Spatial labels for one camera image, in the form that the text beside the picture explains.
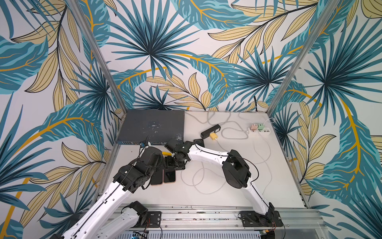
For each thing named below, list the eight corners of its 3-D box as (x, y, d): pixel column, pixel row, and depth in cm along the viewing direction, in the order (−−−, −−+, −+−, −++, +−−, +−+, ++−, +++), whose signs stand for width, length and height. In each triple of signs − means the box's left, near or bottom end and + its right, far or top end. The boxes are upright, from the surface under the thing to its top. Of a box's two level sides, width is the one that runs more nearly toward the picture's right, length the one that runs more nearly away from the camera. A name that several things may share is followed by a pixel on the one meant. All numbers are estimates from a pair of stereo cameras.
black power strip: (203, 140, 105) (204, 137, 102) (200, 136, 108) (200, 133, 105) (220, 130, 111) (221, 127, 108) (217, 126, 113) (217, 123, 110)
